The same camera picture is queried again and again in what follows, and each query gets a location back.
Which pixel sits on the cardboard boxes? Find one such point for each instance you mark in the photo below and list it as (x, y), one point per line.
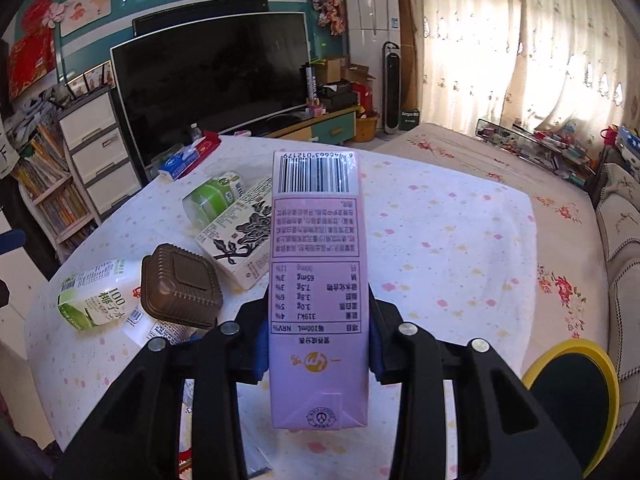
(345, 70)

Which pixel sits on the red packet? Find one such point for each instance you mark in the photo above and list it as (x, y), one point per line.
(209, 142)

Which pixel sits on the shuttlecock tube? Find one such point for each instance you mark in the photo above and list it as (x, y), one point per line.
(311, 85)

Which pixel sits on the black storage box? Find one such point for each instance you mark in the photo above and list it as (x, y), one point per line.
(334, 95)

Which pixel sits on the white standing air conditioner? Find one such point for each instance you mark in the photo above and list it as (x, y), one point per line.
(370, 15)

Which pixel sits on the black television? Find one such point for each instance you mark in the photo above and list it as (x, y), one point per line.
(210, 85)

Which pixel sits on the black wall-mounted screen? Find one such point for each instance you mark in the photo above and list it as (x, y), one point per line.
(200, 12)

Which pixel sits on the floral bed cover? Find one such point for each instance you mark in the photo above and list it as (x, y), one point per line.
(560, 240)

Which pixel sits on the red wall decoration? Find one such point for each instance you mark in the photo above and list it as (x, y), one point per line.
(32, 55)

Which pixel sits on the black tower fan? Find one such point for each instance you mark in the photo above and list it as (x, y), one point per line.
(392, 85)

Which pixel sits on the clear jar with green lid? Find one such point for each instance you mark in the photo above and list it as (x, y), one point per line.
(210, 201)

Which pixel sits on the beige embroidered sofa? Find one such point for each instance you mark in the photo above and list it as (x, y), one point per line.
(620, 240)

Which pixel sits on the yellow rimmed round stool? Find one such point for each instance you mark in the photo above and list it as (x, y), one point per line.
(575, 400)

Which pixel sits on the brown plastic clamshell box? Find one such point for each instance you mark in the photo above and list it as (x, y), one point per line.
(182, 285)

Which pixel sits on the dotted white tablecloth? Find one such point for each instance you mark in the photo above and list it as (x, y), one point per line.
(440, 240)

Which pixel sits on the glass coffee table with clutter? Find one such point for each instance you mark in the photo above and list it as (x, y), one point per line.
(540, 152)

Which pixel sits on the framed wall picture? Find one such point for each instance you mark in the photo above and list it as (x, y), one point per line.
(85, 7)

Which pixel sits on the small green box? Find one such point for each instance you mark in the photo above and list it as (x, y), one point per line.
(409, 120)

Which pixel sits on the small red bag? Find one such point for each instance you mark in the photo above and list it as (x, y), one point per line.
(610, 137)

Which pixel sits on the black and white printed carton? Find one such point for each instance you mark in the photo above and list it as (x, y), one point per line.
(235, 242)

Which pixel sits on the teal and yellow television stand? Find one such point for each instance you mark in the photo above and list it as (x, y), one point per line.
(330, 127)

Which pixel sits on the blue star-print bag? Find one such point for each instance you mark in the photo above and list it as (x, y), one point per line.
(630, 142)

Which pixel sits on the bookshelf with books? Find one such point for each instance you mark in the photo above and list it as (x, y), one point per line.
(55, 195)

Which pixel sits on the cream patterned curtain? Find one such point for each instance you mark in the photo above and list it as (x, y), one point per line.
(515, 40)

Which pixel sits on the lilac milk carton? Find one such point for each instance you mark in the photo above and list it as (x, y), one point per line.
(320, 280)

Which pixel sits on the blue tissue pack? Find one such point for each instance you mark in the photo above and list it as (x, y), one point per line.
(177, 165)

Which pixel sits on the artificial flower decoration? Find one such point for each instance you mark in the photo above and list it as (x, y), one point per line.
(327, 5)

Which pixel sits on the green white drink carton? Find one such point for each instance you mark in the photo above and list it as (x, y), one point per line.
(97, 295)

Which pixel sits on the yellow basket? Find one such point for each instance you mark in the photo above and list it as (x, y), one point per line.
(366, 130)

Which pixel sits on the white drawer unit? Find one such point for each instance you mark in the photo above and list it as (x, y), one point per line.
(100, 155)

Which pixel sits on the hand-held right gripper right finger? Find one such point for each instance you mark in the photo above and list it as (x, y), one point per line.
(376, 365)

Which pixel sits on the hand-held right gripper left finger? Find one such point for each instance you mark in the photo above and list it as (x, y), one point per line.
(260, 356)

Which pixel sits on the clear water bottle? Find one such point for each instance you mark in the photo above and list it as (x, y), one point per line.
(196, 133)

